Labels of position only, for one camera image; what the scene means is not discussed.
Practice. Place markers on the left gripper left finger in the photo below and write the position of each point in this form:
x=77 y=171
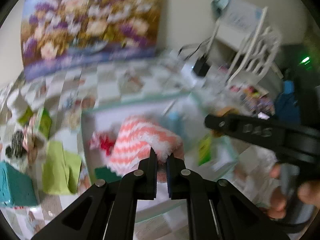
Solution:
x=106 y=210

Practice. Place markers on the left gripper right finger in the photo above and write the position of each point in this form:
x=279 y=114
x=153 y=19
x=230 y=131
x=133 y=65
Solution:
x=217 y=209

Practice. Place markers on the yellow green sponge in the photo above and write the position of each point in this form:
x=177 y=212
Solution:
x=105 y=173

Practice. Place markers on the lime green cloth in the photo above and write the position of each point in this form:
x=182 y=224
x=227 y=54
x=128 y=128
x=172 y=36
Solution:
x=60 y=171

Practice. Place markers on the green tissue pack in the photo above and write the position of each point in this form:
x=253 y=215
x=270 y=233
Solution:
x=205 y=149
x=42 y=124

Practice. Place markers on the pink white fuzzy cloth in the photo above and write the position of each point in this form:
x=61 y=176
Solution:
x=138 y=135

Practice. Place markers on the blue face mask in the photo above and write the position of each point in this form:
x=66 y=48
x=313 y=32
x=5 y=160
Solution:
x=174 y=121

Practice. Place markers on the pink white scrunchie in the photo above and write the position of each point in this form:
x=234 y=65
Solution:
x=29 y=142

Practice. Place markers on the leopard print scrunchie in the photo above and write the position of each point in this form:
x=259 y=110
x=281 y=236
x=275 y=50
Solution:
x=16 y=149

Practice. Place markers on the person right hand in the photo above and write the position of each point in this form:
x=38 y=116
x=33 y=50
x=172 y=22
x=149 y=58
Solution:
x=307 y=193

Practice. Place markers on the teal shallow tray box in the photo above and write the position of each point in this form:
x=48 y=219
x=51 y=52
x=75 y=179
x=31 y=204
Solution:
x=100 y=128

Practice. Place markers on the patterned tablecloth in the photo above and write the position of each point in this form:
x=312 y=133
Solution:
x=148 y=86

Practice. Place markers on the teal plastic toy case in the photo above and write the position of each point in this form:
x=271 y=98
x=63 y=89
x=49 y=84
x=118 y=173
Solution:
x=16 y=188

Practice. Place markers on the green tissue pack upright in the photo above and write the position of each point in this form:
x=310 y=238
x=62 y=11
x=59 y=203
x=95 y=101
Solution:
x=42 y=124

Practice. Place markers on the black power adapter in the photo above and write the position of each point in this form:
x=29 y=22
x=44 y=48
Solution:
x=201 y=67

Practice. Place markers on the white pill bottle green label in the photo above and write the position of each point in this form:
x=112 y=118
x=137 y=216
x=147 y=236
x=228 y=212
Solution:
x=19 y=107

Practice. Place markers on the white power strip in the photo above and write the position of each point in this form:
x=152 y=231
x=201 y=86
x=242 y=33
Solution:
x=188 y=73

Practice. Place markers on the flower painting canvas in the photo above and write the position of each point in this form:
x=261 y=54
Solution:
x=62 y=34

